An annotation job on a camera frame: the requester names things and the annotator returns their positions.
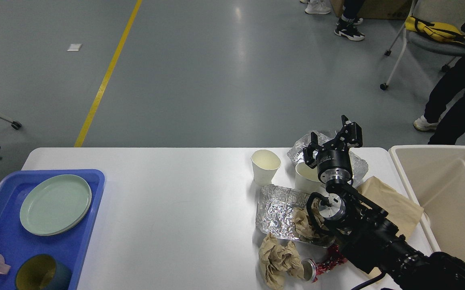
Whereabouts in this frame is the grey wheeled chair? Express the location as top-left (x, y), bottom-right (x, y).
top-left (380, 0), bottom-right (465, 90)

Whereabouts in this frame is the green plate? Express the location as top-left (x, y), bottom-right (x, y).
top-left (19, 174), bottom-right (92, 236)

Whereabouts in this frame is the beige plastic bin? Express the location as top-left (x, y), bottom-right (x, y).
top-left (389, 145), bottom-right (465, 262)

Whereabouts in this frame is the yellow bag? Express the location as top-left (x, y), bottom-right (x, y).
top-left (405, 15), bottom-right (465, 47)

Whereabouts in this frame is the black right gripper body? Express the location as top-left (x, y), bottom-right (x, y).
top-left (316, 150), bottom-right (353, 184)

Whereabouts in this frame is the person in black at right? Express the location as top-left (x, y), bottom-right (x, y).
top-left (413, 22), bottom-right (465, 145)

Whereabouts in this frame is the aluminium foil tray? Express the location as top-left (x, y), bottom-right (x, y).
top-left (256, 184), bottom-right (334, 248)

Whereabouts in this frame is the crushed red can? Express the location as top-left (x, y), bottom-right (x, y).
top-left (302, 244), bottom-right (348, 283)

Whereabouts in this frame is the white paper bowl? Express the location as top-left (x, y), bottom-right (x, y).
top-left (294, 162), bottom-right (326, 193)

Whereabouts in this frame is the crumpled brown paper ball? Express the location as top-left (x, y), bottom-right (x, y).
top-left (258, 232), bottom-right (304, 290)

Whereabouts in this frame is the crumpled brown paper in tray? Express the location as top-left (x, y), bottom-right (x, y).
top-left (292, 200), bottom-right (332, 240)

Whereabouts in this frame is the person in white sneakers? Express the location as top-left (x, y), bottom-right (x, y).
top-left (299, 0), bottom-right (331, 15)

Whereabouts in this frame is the grey caster leg at left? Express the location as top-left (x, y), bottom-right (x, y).
top-left (0, 114), bottom-right (22, 130)

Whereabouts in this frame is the crumpled foil sheet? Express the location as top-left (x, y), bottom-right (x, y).
top-left (286, 130), bottom-right (369, 188)

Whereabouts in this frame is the blue plastic tray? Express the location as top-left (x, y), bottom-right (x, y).
top-left (0, 169), bottom-right (105, 290)

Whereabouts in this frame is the white paper cup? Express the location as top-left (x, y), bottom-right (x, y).
top-left (251, 149), bottom-right (282, 186)

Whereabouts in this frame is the teal mug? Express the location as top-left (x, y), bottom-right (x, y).
top-left (14, 254), bottom-right (72, 290)

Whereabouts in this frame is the person in dark jeans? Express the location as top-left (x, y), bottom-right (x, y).
top-left (334, 0), bottom-right (365, 41)

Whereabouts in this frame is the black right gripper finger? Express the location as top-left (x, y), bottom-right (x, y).
top-left (302, 132), bottom-right (329, 168)
top-left (329, 114), bottom-right (363, 151)

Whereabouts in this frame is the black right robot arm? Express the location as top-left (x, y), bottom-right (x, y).
top-left (303, 115), bottom-right (465, 290)

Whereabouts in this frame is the cardboard box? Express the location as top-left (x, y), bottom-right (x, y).
top-left (329, 0), bottom-right (412, 19)

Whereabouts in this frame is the flat brown paper bag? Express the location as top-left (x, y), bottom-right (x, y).
top-left (355, 176), bottom-right (424, 278)

